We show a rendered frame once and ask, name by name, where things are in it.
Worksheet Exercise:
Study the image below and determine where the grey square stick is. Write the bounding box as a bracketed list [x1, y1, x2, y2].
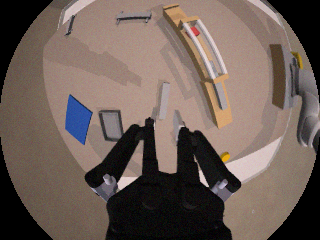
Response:
[159, 82, 170, 119]
[212, 82, 228, 110]

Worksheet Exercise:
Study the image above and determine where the yellow short cylinder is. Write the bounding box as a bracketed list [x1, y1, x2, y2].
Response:
[220, 152, 230, 162]

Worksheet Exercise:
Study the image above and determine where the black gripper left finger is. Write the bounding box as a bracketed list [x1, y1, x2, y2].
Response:
[85, 107, 163, 210]

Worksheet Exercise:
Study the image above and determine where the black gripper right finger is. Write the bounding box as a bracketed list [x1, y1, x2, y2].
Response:
[173, 110, 241, 209]

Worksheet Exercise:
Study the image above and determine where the grey bar with two short pins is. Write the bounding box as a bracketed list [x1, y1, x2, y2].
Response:
[116, 9, 152, 24]

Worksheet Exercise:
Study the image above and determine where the grey bar with cross pins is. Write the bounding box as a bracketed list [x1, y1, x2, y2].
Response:
[64, 14, 77, 36]

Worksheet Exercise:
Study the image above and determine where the blue flat rectangular slab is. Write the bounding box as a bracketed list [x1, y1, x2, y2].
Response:
[65, 94, 93, 145]

